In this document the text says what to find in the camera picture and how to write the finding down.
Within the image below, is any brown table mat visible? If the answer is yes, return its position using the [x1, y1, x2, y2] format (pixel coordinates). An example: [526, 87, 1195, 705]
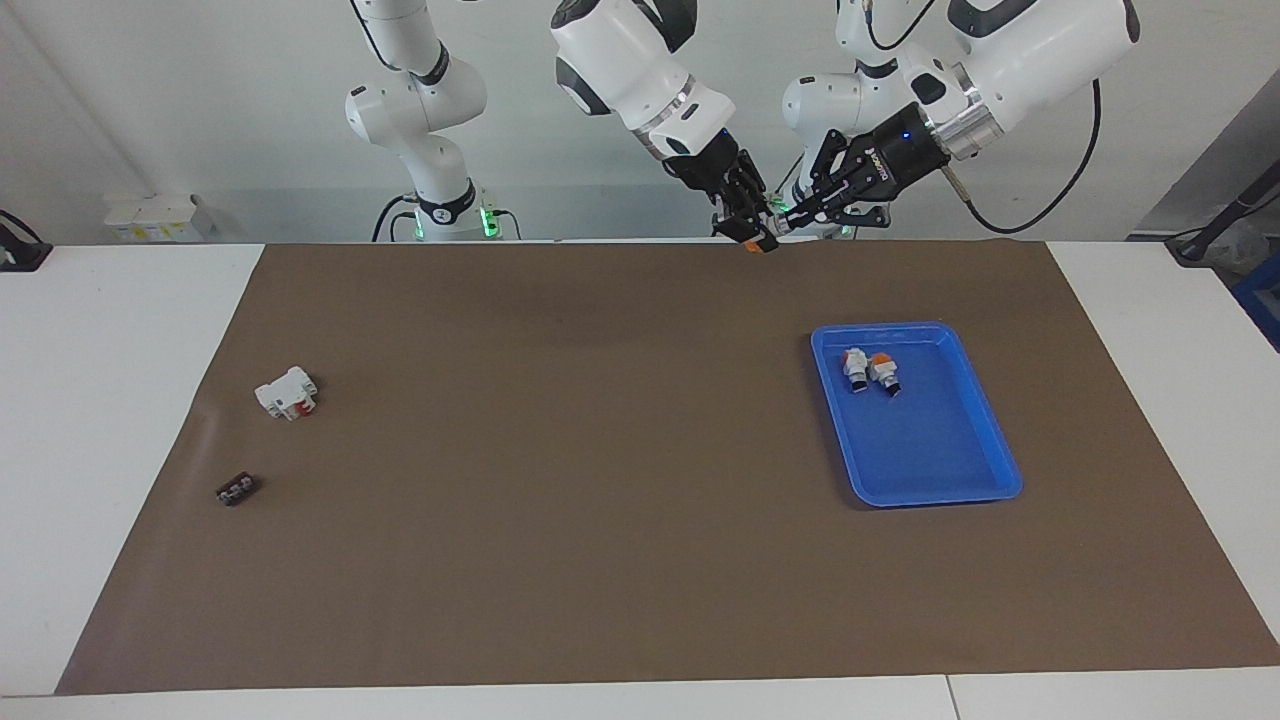
[55, 238, 1280, 696]

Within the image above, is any blue crate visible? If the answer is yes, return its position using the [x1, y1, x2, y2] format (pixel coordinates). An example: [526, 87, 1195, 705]
[1232, 250, 1280, 351]

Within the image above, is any black stand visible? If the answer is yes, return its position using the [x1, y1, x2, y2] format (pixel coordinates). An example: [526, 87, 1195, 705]
[1165, 160, 1280, 266]

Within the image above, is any black clamp mount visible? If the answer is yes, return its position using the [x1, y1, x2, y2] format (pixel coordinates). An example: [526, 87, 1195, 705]
[0, 210, 53, 273]

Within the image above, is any blue plastic tray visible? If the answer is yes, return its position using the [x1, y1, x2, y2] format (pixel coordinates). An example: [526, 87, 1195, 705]
[810, 321, 1024, 509]

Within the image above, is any white red circuit breaker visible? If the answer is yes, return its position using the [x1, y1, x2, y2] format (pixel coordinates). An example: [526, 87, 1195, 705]
[254, 366, 321, 422]

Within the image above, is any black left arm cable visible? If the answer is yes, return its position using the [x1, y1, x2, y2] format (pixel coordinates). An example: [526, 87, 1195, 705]
[865, 0, 1103, 236]

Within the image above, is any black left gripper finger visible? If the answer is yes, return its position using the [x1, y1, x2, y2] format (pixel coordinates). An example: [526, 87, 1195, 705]
[772, 195, 889, 236]
[800, 132, 869, 206]

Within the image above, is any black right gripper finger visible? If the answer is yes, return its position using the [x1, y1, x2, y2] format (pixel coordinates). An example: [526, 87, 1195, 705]
[712, 190, 759, 241]
[738, 150, 771, 221]

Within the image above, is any white background box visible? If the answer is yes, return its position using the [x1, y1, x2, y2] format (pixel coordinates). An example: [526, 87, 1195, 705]
[105, 193, 203, 242]

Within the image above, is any black right base cable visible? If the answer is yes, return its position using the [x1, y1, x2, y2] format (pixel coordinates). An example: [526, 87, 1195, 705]
[372, 193, 419, 242]

